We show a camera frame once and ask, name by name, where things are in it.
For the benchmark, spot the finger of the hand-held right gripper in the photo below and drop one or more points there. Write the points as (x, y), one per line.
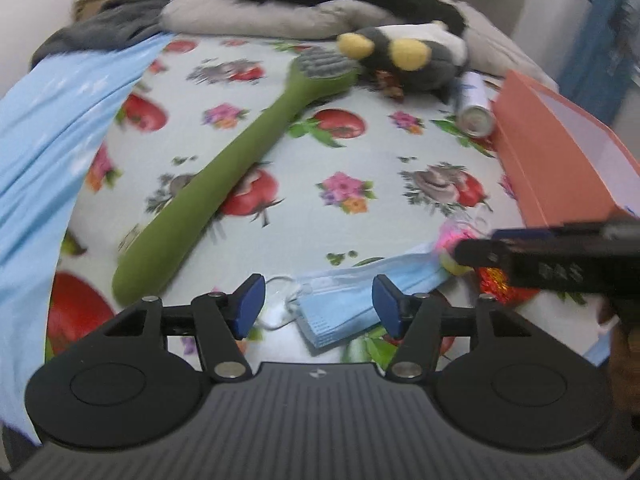
(550, 232)
(485, 255)

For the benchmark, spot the dark grey cloth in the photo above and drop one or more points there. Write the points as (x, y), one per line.
(100, 30)

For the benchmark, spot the dark red crumpled wrapper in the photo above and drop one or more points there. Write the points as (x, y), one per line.
(390, 85)

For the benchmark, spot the white pink spray can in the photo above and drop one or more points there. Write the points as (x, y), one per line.
(475, 110)

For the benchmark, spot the light blue cloth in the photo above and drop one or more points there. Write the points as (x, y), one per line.
(40, 160)

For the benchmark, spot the person's right forearm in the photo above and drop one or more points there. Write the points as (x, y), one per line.
(627, 400)

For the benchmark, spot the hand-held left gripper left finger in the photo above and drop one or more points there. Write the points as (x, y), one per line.
(249, 305)

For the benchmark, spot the blue face mask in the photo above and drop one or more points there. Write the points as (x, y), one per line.
(340, 300)

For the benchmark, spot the floral fruit print tablecloth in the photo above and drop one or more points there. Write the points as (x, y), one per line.
(310, 160)

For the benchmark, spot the yellow pink toy bird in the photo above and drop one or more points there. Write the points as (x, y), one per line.
(452, 240)

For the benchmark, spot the red foil packet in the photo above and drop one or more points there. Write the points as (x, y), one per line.
(495, 282)

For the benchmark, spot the blue fabric panel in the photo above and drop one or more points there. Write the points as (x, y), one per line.
(600, 35)

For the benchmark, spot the grey plush toy yellow feet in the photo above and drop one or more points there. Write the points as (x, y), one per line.
(430, 65)

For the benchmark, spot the orange box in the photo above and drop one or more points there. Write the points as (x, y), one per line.
(545, 160)

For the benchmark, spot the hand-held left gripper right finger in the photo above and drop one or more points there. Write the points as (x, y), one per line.
(387, 305)

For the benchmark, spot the person's right hand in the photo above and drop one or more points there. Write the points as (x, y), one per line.
(612, 315)

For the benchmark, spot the grey pillow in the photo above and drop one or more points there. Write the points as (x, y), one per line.
(250, 17)

